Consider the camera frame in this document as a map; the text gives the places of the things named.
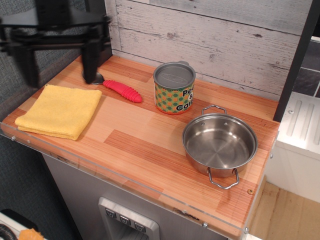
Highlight dark grey right post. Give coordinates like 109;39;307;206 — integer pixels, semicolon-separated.
273;0;320;123

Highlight orange object bottom left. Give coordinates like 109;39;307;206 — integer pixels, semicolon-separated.
18;228;45;240

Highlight yellow folded cloth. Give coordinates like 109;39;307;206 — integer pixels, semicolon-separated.
15;84;102;141

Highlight silver dispenser panel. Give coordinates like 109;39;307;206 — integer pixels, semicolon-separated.
98;197;161;240

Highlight black braided cable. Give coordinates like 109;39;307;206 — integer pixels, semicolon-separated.
0;223;17;240

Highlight stainless steel pot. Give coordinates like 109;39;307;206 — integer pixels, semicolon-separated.
182;106;258;190

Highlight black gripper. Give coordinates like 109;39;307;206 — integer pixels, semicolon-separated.
0;0;110;88

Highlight spoon with red handle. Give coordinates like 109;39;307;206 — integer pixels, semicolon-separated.
91;72;143;103

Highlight peas and carrots toy can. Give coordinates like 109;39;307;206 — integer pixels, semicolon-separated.
153;61;196;115

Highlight dark grey left post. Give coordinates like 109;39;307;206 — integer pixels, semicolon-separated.
84;0;113;67

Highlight dark grey post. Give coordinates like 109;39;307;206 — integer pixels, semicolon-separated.
84;0;113;67
273;0;320;123

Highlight clear acrylic edge guard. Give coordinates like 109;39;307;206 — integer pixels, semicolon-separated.
1;123;248;240

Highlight grey toy fridge cabinet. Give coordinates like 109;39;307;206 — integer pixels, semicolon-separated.
43;155;225;240

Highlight white toy sink unit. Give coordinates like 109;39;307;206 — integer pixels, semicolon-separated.
265;36;320;202

